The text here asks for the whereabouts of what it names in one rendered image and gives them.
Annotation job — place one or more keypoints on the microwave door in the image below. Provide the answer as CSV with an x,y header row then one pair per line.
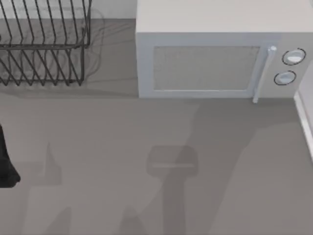
x,y
205,68

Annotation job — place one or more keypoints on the pale microwave oven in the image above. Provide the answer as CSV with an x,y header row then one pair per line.
x,y
195,22

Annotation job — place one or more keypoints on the small microwave knob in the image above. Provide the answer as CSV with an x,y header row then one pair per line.
x,y
284,77

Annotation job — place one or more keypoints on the large microwave knob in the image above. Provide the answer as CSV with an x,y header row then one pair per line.
x,y
293,56

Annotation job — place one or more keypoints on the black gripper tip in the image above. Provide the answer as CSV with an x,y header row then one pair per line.
x,y
5,169

